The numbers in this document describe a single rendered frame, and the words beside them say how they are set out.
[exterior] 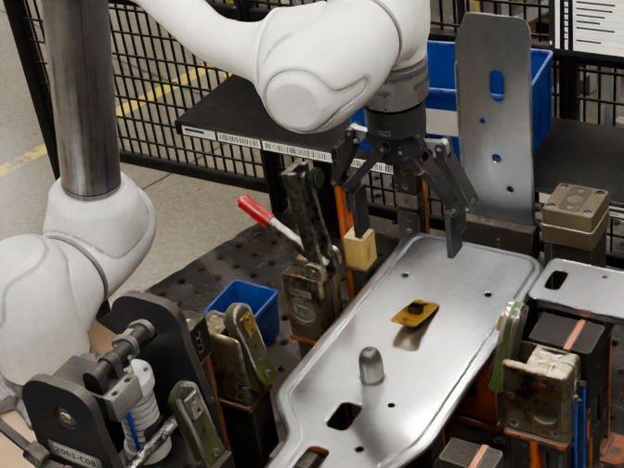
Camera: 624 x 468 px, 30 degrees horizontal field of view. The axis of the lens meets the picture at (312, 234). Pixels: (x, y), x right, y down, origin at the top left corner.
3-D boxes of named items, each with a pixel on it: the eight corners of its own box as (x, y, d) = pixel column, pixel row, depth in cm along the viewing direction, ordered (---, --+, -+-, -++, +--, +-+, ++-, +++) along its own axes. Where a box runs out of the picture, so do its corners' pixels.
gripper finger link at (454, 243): (454, 201, 147) (459, 201, 147) (457, 245, 151) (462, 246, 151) (444, 213, 145) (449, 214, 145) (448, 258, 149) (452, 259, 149)
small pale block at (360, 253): (385, 428, 187) (363, 241, 166) (367, 422, 188) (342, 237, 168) (396, 414, 189) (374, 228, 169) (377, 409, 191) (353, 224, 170)
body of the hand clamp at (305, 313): (345, 461, 182) (318, 282, 162) (308, 449, 185) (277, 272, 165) (364, 436, 186) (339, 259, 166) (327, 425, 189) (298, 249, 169)
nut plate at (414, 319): (414, 328, 156) (414, 319, 155) (389, 321, 157) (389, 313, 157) (440, 305, 162) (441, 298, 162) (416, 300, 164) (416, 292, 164)
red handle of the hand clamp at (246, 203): (322, 270, 162) (233, 201, 163) (317, 279, 163) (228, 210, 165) (337, 253, 164) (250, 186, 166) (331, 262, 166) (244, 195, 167)
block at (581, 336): (591, 512, 167) (592, 363, 152) (518, 488, 173) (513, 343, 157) (612, 466, 174) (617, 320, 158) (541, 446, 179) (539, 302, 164)
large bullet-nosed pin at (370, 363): (379, 396, 151) (373, 357, 147) (357, 390, 153) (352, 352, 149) (390, 382, 153) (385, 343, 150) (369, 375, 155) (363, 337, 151)
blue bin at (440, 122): (526, 171, 183) (525, 97, 176) (349, 149, 196) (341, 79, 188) (555, 121, 195) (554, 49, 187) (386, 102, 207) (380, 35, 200)
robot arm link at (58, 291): (-22, 376, 195) (-61, 270, 183) (42, 311, 208) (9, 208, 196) (56, 396, 188) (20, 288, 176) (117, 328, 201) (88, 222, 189)
